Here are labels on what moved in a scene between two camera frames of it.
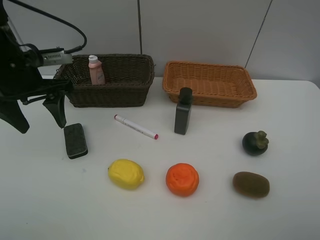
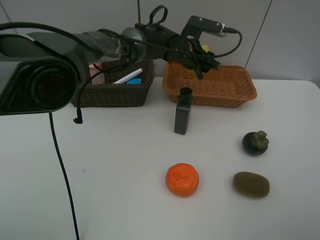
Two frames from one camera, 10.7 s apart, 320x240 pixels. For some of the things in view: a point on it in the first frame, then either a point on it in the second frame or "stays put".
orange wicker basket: (212, 84) stays put
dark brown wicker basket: (127, 79) stays put
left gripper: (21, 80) -> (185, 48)
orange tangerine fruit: (182, 179) stays put
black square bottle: (183, 111) stays put
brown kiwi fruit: (251, 184) stays put
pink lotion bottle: (96, 72) stays put
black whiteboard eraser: (76, 145) -> (135, 81)
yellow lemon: (126, 174) -> (205, 47)
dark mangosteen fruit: (255, 143) stays put
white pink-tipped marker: (123, 120) -> (128, 77)
